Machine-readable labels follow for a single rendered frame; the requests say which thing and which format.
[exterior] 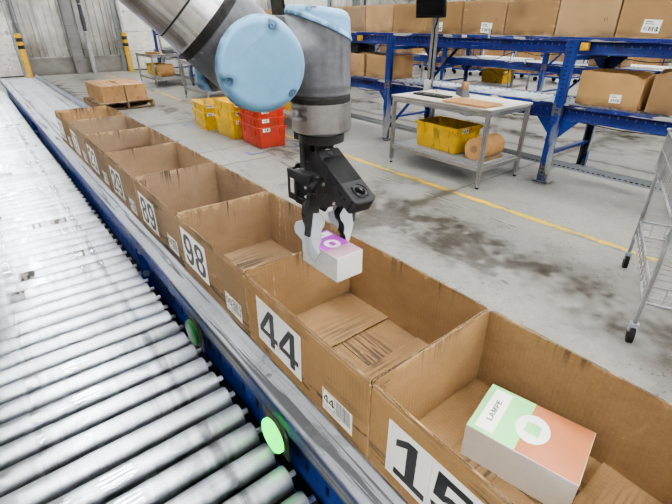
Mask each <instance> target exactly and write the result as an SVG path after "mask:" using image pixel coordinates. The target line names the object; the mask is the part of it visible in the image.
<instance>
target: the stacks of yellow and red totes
mask: <svg viewBox="0 0 672 504"><path fill-rule="evenodd" d="M191 102H193V106H194V107H192V109H193V111H194V115H195V120H196V124H197V125H199V126H200V127H202V128H203V129H205V130H206V131H209V130H217V129H218V132H219V133H220V134H223V135H225V136H227V137H230V138H232V139H234V140H237V139H243V140H244V141H245V142H248V143H250V144H252V145H254V146H256V147H258V148H260V149H265V148H271V147H277V146H283V145H285V128H286V127H287V125H286V124H284V118H285V115H283V111H284V109H285V106H283V107H281V108H279V109H277V110H274V111H270V112H253V111H248V110H245V109H242V108H240V107H238V106H236V105H235V104H233V103H232V102H231V101H230V100H229V99H228V98H227V97H213V98H201V99H191Z"/></svg>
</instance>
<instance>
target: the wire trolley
mask: <svg viewBox="0 0 672 504"><path fill-rule="evenodd" d="M667 131H668V133H667V136H666V139H665V141H664V144H663V147H661V148H662V150H661V153H662V154H661V153H660V155H659V158H658V161H657V164H654V167H655V170H656V174H655V177H654V180H653V182H652V185H651V188H650V191H649V193H648V196H647V199H646V202H645V204H644V207H643V210H642V213H641V215H640V218H639V221H638V224H637V227H636V229H635V232H634V235H633V238H632V240H631V243H630V246H629V249H628V251H625V254H624V257H623V261H622V268H627V267H628V264H629V261H630V260H631V257H632V254H633V252H631V251H632V249H633V246H634V243H635V245H636V254H637V263H638V271H639V280H640V289H641V298H642V300H641V303H640V305H639V308H638V310H637V313H636V315H635V318H634V320H633V321H631V320H630V323H629V325H628V328H627V331H626V335H625V342H627V343H632V342H633V340H634V338H635V335H636V333H637V331H638V329H639V326H640V324H639V322H638V321H639V319H640V316H641V314H642V311H643V309H644V307H645V304H646V305H650V306H654V307H658V308H662V309H667V310H671V311H672V308H670V307H666V306H662V305H663V303H664V301H667V300H671V301H667V302H671V303H672V299H668V298H666V296H667V295H670V296H672V295H671V294H668V292H672V288H669V287H664V286H660V285H655V284H654V282H655V280H660V279H656V277H657V275H658V274H659V270H660V269H662V268H661V265H662V264H664V263H663V261H664V259H665V256H666V255H669V254H666V253H667V251H672V250H668V248H669V246H671V245H670V244H671V243H672V225H666V224H660V223H654V222H648V221H643V219H644V216H645V213H646V211H647V208H648V205H649V202H650V200H651V197H652V194H653V192H654V189H655V186H656V183H657V181H658V180H659V183H660V186H661V189H662V193H663V196H664V199H665V202H666V206H667V209H668V212H669V216H670V219H671V220H672V210H671V209H672V204H671V202H672V198H671V196H672V192H671V191H672V186H671V185H672V164H671V163H672V159H671V158H672V144H671V143H672V132H671V131H672V128H667ZM669 135H670V136H669ZM670 137H671V138H670ZM668 138H669V139H668ZM670 141H671V142H670ZM665 142H666V143H665ZM668 142H669V143H668ZM669 144H670V145H669ZM664 145H665V146H666V147H665V146H664ZM667 145H668V146H667ZM670 146H671V147H670ZM664 149H665V150H664ZM668 151H669V152H668ZM666 152H667V153H666ZM667 154H668V155H667ZM670 155H671V156H670ZM660 156H661V157H660ZM663 156H664V157H663ZM669 158H670V159H669ZM660 160H661V161H660ZM670 160H671V161H670ZM668 161H669V162H668ZM664 162H665V163H664ZM662 163H663V164H662ZM667 163H668V164H667ZM669 163H670V164H669ZM665 169H666V170H665ZM661 170H662V171H661ZM664 171H665V172H664ZM666 171H667V172H666ZM668 171H669V172H668ZM670 171H671V172H670ZM662 172H663V173H662ZM667 173H668V174H667ZM669 173H670V174H669ZM661 175H662V176H661ZM668 176H669V177H668ZM670 176H671V177H670ZM662 177H663V178H662ZM667 178H668V179H667ZM669 178H670V179H669ZM663 179H664V180H663ZM670 181H671V182H670ZM662 182H663V183H662ZM663 184H664V185H663ZM666 187H667V188H666ZM668 187H669V188H668ZM669 190H670V191H669ZM668 193H669V194H668ZM670 193H671V194H670ZM669 196H670V197H669ZM670 199H671V200H670ZM669 202H670V203H669ZM670 205H671V207H670ZM642 223H646V224H652V225H653V226H652V229H653V227H654V225H657V226H663V227H667V228H666V231H667V229H668V227H669V228H671V229H670V231H669V233H666V231H665V233H664V232H659V231H653V230H652V229H651V230H648V231H650V234H649V236H644V234H643V230H647V229H643V227H642ZM640 229H641V231H640ZM639 231H640V234H639ZM652 231H653V232H659V233H664V236H665V234H668V236H667V238H666V239H664V236H663V238H662V239H661V238H655V237H650V235H651V232H652ZM637 237H638V239H637ZM640 237H641V238H640ZM644 238H648V239H653V240H659V241H664V242H665V243H664V244H661V245H664V246H663V248H658V247H652V246H647V245H645V242H650V241H645V240H644ZM641 239H642V240H641ZM638 240H639V243H638ZM640 241H642V242H641V244H640ZM642 243H643V245H642ZM650 243H655V242H650ZM655 244H660V243H655ZM639 245H640V247H639ZM641 245H642V248H641ZM645 246H647V247H652V248H658V249H662V251H661V253H659V252H654V251H649V250H646V247H645ZM638 247H639V250H640V254H639V250H638ZM671 247H672V246H671ZM642 250H643V253H642ZM646 251H649V252H654V253H659V254H660V256H659V257H655V256H650V255H647V253H646ZM640 255H641V258H640V259H639V257H640ZM643 255H644V258H643V259H642V257H643ZM647 256H650V257H655V258H658V261H657V262H654V261H649V260H648V259H647ZM669 256H672V255H669ZM644 259H645V260H644ZM641 260H642V263H641V264H640V262H641ZM665 260H670V259H665ZM643 261H645V263H644V265H643ZM648 261H649V262H654V263H656V266H655V267H653V266H648ZM670 261H672V260H670ZM645 264H646V265H645ZM664 265H669V264H664ZM642 266H643V268H642V270H641V267H642ZM645 266H646V268H645V270H644V267H645ZM669 266H672V265H669ZM649 267H652V268H654V271H653V272H650V271H649ZM662 270H667V269H662ZM667 271H672V270H667ZM642 272H643V276H642V275H641V274H642ZM645 272H647V275H646V276H645ZM650 273H652V276H651V277H650ZM659 275H664V274H659ZM664 276H669V275H664ZM643 277H644V282H642V280H643ZM669 277H672V276H669ZM646 278H648V281H647V283H646ZM660 281H664V282H669V281H665V280H660ZM642 283H643V284H642ZM644 283H645V288H643V286H644ZM669 283H672V282H669ZM646 287H647V288H646ZM652 288H655V289H660V290H664V291H667V292H666V293H662V292H658V291H653V290H652ZM643 289H644V291H643ZM651 291H653V292H657V293H662V294H666V295H665V297H664V298H663V297H659V296H655V295H650V292H651ZM644 292H645V293H644ZM649 295H650V296H654V297H658V298H654V297H650V296H649ZM648 297H650V298H654V299H658V300H662V301H663V302H662V304H661V305H658V304H654V303H649V302H647V299H648ZM659 298H662V299H659ZM665 299H667V300H665Z"/></svg>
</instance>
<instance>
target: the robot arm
mask: <svg viewBox="0 0 672 504"><path fill-rule="evenodd" d="M118 1H119V2H120V3H122V4H123V5H124V6H125V7H126V8H128V9H129V10H130V11H131V12H132V13H133V14H135V15H136V16H137V17H138V18H139V19H141V20H142V21H143V22H144V23H145V24H147V25H148V26H149V27H150V28H151V29H153V30H154V31H155V32H156V33H157V34H158V35H160V36H161V37H162V38H163V39H164V40H166V41H167V42H168V43H169V44H170V45H172V46H173V47H174V49H175V51H176V52H177V53H178V54H179V55H180V56H181V57H183V58H184V59H185V60H186V61H187V62H188V63H190V64H191V65H192V66H193V67H194V70H195V76H196V82H197V86H198V87H199V88H200V89H201V90H203V91H211V92H217V91H218V90H222V92H223V93H224V94H225V96H226V97H227V98H228V99H229V100H230V101H231V102H232V103H233V104H235V105H236V106H238V107H240V108H242V109H245V110H248V111H253V112H270V111H274V110H277V109H279V108H281V107H283V106H284V105H286V104H287V103H288V102H289V101H291V113H292V129H293V130H294V139H297V140H299V150H300V163H296V164H295V166H293V167H288V168H287V178H288V194H289V198H291V199H293V200H295V201H296V202H297V203H299V204H301V205H302V208H301V215H302V220H301V221H297V222H296V223H295V227H294V228H295V232H296V234H297V235H298V236H299V237H300V238H301V239H302V240H303V242H304V243H305V246H306V250H307V253H308V256H309V257H310V259H311V261H313V262H314V261H316V259H317V257H318V256H319V255H320V243H321V231H322V229H323V227H324V225H325V218H324V217H323V216H322V215H321V214H319V209H320V210H322V211H324V212H326V211H327V209H328V208H329V207H333V210H332V211H329V212H328V217H329V220H330V221H331V222H332V223H333V224H334V225H335V226H336V227H337V228H338V231H339V233H340V237H341V238H343V239H345V240H347V241H349V238H350V235H351V232H352V229H353V222H354V221H355V215H356V213H357V212H360V211H364V210H367V209H369V208H370V206H371V205H372V203H373V201H374V200H375V195H374V194H373V192H372V191H371V190H370V189H369V187H368V186H367V185H366V183H365V182H364V181H363V179H362V178H361V177H360V176H359V174H358V173H357V172H356V170H355V169H354V168H353V166H352V165H351V164H350V163H349V161H348V160H347V159H346V157H345V156H344V155H343V153H342V152H341V151H340V150H339V148H337V147H336V148H334V147H333V146H334V145H335V144H339V143H342V142H343V141H344V132H347V131H348V130H349V129H350V128H351V100H350V83H351V42H352V37H351V25H350V17H349V15H348V13H347V12H346V11H344V10H342V9H338V8H332V7H324V6H312V5H300V4H290V5H287V6H286V7H285V9H284V14H285V15H268V14H266V12H265V11H264V10H263V9H262V8H261V7H260V6H259V5H258V4H257V3H256V2H255V1H254V0H118ZM297 168H300V169H297ZM290 177H291V178H293V179H294V192H291V184H290Z"/></svg>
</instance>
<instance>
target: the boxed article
mask: <svg viewBox="0 0 672 504"><path fill-rule="evenodd" d="M302 247H303V260H304V261H306V262H307V263H309V264H310V265H312V266H313V267H315V268H316V269H318V270H319V271H321V272H322V273H324V274H325V275H326V276H328V277H329V278H331V279H332V280H334V281H335V282H337V283H338V282H340V281H343V280H345V279H347V278H350V277H352V276H354V275H357V274H359V273H361V272H362V254H363V249H361V248H359V247H357V246H356V245H354V244H352V243H350V242H348V241H347V240H345V239H343V238H341V237H339V236H337V235H336V234H334V233H332V232H330V231H328V230H324V231H321V243H320V255H319V256H318V257H317V259H316V261H314V262H313V261H311V259H310V257H309V256H308V253H307V250H306V246H305V243H304V242H303V240H302Z"/></svg>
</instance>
